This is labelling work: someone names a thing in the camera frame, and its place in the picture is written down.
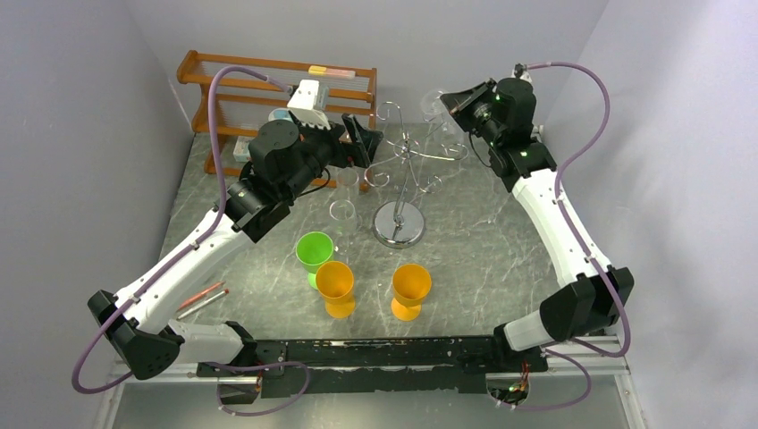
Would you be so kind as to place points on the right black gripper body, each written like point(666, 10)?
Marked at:
point(469, 98)

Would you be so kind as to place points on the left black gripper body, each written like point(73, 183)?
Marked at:
point(325, 149)

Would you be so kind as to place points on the clear wine glass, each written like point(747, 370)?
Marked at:
point(444, 133)

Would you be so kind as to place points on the orange plastic goblet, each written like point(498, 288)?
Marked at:
point(411, 283)
point(335, 283)

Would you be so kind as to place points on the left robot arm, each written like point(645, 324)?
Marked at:
point(285, 157)

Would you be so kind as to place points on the clear glass near rack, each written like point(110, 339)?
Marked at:
point(345, 221)

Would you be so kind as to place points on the chrome wine glass rack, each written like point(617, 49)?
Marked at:
point(398, 223)

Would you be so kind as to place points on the wooden shelf rack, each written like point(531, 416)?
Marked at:
point(243, 103)

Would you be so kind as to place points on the clear glass by shelf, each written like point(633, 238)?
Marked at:
point(348, 185)

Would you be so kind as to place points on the blue oval package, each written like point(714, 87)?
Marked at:
point(280, 113)

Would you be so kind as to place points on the small white box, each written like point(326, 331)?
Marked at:
point(240, 152)

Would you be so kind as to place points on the yellow pink eraser bar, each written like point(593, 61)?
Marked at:
point(330, 72)

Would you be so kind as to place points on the green plastic goblet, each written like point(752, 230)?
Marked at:
point(314, 249)

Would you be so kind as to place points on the silver pen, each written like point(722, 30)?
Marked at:
point(205, 303)

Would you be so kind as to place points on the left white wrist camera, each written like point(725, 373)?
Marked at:
point(308, 103)

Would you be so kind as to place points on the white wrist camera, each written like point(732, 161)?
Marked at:
point(520, 70)
point(308, 103)

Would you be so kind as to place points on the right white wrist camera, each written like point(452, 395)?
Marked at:
point(520, 70)

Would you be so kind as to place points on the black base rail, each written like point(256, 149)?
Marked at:
point(458, 363)

